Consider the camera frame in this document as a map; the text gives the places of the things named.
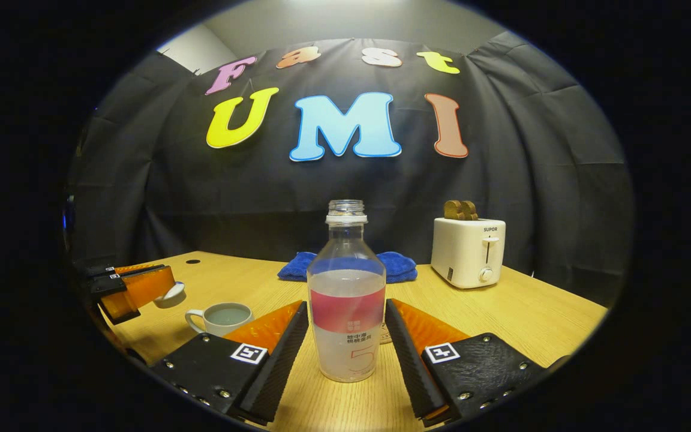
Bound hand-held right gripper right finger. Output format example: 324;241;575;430
384;298;568;428

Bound clear plastic water bottle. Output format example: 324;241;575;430
307;200;387;383

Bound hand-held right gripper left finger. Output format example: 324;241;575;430
149;300;310;425

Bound white ceramic teacup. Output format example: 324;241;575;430
185;302;254;337

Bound white toaster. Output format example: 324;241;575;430
431;217;506;290

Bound brown bread slices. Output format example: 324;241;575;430
444;200;479;221

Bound black backdrop cloth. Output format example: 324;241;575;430
67;33;634;307

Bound blue towel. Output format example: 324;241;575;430
278;251;418;284

